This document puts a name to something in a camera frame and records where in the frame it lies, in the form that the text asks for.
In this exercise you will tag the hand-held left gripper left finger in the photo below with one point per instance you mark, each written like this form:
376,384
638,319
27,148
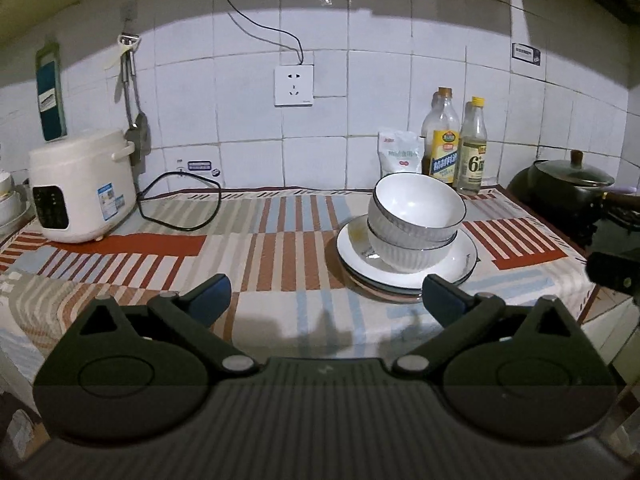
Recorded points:
212,295

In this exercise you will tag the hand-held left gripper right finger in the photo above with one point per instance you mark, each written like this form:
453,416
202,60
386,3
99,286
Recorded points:
442,296

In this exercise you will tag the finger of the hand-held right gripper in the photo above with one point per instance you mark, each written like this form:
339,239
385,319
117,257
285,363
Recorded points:
612,270

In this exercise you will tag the white sun print plate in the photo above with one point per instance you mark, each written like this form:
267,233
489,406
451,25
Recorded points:
450,267

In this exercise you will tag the white ribbed bowl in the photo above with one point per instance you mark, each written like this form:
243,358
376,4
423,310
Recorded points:
405,260
387,234
415,205

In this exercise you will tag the black gas stove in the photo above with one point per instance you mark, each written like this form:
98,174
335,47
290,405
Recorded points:
615,232

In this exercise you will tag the striped patchwork tablecloth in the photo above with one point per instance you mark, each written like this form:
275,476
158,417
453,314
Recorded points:
280,260

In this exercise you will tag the black cooking pot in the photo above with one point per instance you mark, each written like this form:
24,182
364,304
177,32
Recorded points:
560,195

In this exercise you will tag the glass pot lid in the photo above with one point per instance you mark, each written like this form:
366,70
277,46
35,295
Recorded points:
572,172

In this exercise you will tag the yellow cap vinegar bottle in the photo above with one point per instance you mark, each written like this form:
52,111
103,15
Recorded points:
472,160

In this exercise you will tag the yellow label cooking wine bottle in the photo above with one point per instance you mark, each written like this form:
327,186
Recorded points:
445,150

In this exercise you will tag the white and green salt bag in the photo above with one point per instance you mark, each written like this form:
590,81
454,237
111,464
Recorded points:
400,152

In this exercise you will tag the white rice cooker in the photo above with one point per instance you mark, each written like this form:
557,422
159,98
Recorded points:
80,185

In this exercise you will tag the hanging metal spoon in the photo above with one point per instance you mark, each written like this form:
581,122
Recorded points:
140,127

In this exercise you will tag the white dishes pile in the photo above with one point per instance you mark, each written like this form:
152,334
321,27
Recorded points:
12,205

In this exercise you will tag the hanging green slicer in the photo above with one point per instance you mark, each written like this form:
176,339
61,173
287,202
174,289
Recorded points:
50,90

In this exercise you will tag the hanging peeler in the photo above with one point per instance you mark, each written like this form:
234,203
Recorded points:
127,42

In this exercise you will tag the small wall label sticker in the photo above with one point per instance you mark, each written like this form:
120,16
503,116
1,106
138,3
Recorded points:
200,165

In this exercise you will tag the white wall socket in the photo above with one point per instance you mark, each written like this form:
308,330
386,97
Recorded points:
294,85

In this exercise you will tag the dark wall sticker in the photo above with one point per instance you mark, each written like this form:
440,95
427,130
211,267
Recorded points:
526,54

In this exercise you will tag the wall hook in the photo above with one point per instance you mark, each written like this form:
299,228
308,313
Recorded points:
130,10

